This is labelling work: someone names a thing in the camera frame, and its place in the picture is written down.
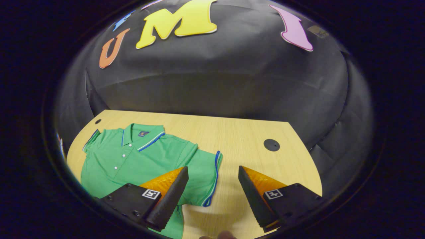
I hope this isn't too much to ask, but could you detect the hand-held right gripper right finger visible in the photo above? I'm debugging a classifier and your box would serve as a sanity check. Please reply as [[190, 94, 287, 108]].
[[238, 166, 324, 233]]

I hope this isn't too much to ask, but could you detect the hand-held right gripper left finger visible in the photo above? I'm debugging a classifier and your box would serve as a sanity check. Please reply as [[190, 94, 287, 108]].
[[100, 166, 190, 232]]

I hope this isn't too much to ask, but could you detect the green T-shirt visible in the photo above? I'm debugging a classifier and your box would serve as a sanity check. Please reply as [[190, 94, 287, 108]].
[[81, 123, 223, 239]]

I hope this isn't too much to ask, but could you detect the black backdrop cloth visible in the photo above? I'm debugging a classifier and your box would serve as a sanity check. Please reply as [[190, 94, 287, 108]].
[[53, 0, 376, 206]]

